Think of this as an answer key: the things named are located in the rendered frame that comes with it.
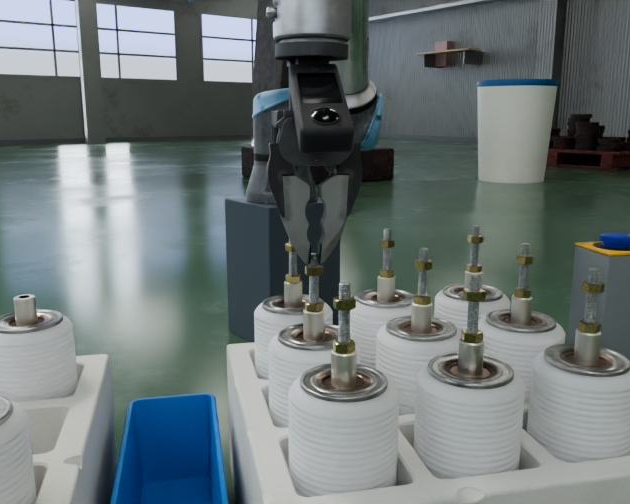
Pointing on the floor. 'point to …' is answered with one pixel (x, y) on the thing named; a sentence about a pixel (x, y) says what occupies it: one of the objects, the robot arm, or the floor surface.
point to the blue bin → (171, 452)
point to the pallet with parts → (598, 146)
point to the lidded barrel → (514, 129)
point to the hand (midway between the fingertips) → (314, 252)
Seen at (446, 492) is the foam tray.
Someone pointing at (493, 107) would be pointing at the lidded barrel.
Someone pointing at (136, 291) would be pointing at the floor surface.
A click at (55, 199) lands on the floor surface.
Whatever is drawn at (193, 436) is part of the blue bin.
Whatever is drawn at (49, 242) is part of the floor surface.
